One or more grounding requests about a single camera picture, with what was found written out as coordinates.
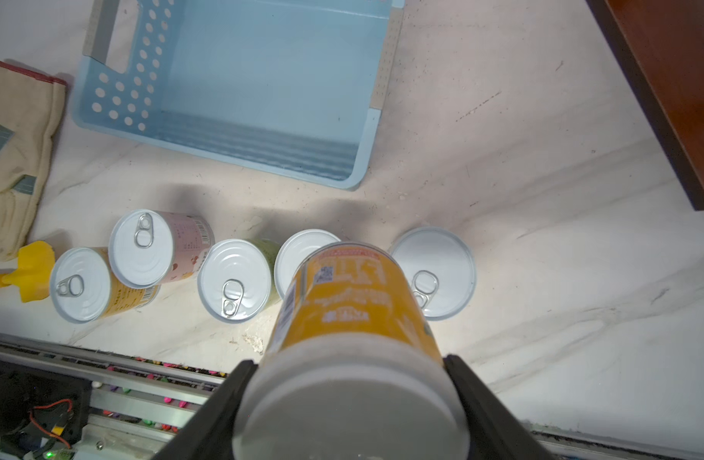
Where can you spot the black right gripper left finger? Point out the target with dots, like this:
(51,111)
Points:
(209,433)

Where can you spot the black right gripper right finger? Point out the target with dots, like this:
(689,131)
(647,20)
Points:
(494,432)

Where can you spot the yellow tall can white lid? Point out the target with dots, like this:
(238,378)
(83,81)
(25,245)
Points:
(352,370)

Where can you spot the yellow can end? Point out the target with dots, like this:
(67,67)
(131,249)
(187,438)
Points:
(440,269)

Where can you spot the yellow label can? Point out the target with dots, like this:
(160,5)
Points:
(83,287)

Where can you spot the pink label can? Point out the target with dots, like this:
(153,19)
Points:
(149,248)
(294,251)

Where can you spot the light blue plastic basket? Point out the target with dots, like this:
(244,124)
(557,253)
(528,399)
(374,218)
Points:
(294,88)

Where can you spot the green label can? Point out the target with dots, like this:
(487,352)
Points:
(237,279)

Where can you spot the yellow plastic scoop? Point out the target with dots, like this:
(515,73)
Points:
(35,264)

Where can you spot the beige work glove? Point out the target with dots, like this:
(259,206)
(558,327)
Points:
(31,111)

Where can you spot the brown wooden tiered stand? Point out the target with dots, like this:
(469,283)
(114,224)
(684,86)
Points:
(659,46)

